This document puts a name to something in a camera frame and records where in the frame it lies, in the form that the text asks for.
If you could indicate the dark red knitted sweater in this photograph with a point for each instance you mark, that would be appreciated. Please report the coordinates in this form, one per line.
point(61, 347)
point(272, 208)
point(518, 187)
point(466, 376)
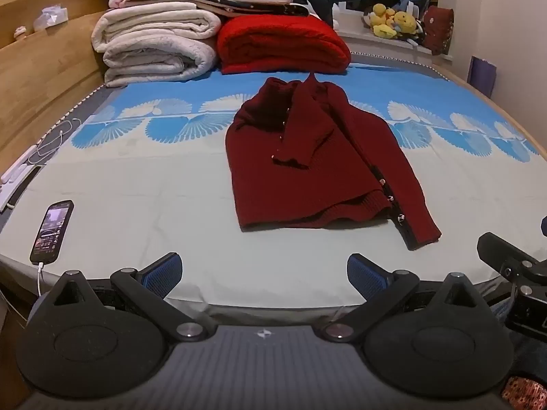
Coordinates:
point(324, 166)

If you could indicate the person's patterned clothing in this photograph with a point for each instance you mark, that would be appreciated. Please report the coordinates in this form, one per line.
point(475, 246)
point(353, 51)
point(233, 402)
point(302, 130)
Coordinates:
point(523, 391)

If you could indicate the clear tissue pack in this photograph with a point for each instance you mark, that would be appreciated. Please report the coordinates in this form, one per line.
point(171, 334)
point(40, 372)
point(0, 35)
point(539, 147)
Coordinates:
point(51, 17)

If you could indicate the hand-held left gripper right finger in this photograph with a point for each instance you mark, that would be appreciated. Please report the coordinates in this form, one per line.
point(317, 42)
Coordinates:
point(363, 275)

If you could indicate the small figurine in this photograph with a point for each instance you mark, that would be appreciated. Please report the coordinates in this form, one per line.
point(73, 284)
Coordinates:
point(20, 33)

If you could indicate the black smartphone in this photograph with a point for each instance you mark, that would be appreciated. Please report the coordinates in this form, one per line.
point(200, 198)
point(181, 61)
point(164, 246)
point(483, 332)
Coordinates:
point(52, 231)

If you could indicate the folded red knitted blanket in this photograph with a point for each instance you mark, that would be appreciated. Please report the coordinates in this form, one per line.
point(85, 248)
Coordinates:
point(282, 45)

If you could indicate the folded white fleece blanket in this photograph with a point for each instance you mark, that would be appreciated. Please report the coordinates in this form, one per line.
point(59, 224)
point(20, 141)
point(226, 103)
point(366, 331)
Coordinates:
point(158, 42)

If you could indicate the white power strip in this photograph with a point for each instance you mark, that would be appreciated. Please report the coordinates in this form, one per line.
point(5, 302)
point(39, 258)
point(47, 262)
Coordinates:
point(17, 171)

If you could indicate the dark red patterned cushion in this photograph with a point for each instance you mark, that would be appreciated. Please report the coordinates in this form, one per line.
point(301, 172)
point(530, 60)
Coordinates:
point(439, 30)

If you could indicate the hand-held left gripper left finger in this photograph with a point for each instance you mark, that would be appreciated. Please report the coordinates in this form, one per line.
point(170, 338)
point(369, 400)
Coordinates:
point(164, 274)

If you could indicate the purple paper bag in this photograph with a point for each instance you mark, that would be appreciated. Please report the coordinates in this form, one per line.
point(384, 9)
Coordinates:
point(483, 76)

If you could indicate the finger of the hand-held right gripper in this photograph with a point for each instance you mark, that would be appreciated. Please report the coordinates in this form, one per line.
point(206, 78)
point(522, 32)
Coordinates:
point(508, 256)

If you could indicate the yellow plush toy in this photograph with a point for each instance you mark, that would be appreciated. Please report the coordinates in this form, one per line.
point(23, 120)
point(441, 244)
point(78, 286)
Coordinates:
point(381, 19)
point(405, 22)

